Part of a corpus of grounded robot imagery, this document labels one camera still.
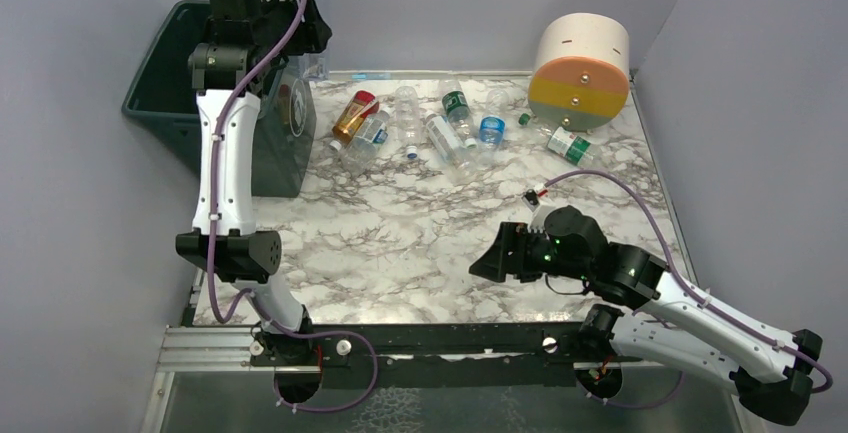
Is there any clear bottle blue label slim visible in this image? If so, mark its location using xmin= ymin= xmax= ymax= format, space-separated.
xmin=299 ymin=0 xmax=331 ymax=83

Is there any amber bottle red label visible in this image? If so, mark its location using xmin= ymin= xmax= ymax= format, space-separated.
xmin=329 ymin=90 xmax=379 ymax=152

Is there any clear bottle grey blue label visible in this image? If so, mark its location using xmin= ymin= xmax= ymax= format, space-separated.
xmin=341 ymin=110 xmax=390 ymax=177

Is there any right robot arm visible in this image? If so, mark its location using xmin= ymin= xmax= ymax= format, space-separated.
xmin=469 ymin=206 xmax=823 ymax=426

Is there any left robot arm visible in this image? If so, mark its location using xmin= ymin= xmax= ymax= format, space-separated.
xmin=176 ymin=0 xmax=332 ymax=339

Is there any dark green plastic bin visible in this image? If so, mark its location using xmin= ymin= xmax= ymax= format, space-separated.
xmin=122 ymin=0 xmax=316 ymax=198

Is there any clear bottle green white label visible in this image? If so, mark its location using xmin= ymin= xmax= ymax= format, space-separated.
xmin=518 ymin=113 xmax=603 ymax=169

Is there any clear unlabelled bottle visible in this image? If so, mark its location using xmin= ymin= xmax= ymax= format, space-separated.
xmin=395 ymin=86 xmax=423 ymax=160

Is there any clear bottle blue wrap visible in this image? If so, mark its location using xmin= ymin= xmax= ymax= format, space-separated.
xmin=479 ymin=89 xmax=509 ymax=152

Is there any white cylinder with coloured face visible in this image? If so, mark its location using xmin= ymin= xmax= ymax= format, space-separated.
xmin=527 ymin=12 xmax=630 ymax=132

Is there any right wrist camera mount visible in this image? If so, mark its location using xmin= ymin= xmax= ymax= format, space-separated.
xmin=522 ymin=185 xmax=557 ymax=233

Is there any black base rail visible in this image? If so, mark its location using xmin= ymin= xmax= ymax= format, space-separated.
xmin=249 ymin=321 xmax=618 ymax=390

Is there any aluminium frame rail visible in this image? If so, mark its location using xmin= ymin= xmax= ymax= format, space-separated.
xmin=156 ymin=323 xmax=747 ymax=375

